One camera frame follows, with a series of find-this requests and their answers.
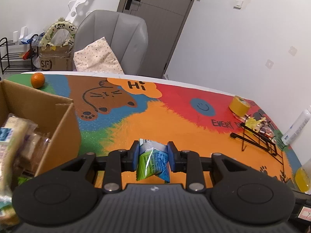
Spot white plastic holder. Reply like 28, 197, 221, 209
13, 27, 28, 44

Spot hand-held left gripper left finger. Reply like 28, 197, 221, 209
59, 140, 140, 193

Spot white wall box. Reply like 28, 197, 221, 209
234, 0, 251, 10

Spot colourful printed table mat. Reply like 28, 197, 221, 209
6, 74, 302, 192

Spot clear dotted snack packet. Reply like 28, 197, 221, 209
21, 131, 51, 173

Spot cream dotted cushion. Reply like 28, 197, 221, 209
73, 37, 124, 74

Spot panda print seat ring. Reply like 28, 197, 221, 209
39, 17, 78, 49

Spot packaged snacks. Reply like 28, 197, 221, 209
0, 114, 37, 197

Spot black door handle lock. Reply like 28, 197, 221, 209
124, 0, 142, 11

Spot white perforated board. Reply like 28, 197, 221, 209
65, 0, 100, 26

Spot printed brown cardboard box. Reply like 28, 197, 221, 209
38, 45, 73, 72

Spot orange tangerine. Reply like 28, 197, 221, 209
31, 73, 46, 89

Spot grey door with large lock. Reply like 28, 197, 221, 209
117, 0, 202, 78

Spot black wire rack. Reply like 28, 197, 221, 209
230, 115, 286, 175

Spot yellow tape roll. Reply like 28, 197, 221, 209
229, 96, 251, 117

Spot clear candy packet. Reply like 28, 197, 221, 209
258, 123, 276, 139

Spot blue foil snack packet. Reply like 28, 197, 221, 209
135, 138, 170, 183

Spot black shoe rack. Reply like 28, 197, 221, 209
0, 37, 39, 74

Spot yellow drink bottle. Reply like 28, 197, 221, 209
294, 159, 311, 193

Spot blue plastic bag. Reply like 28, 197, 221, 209
21, 34, 40, 45

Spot grey chair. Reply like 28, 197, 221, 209
73, 10, 149, 76

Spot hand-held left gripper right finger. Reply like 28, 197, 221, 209
167, 141, 253, 192

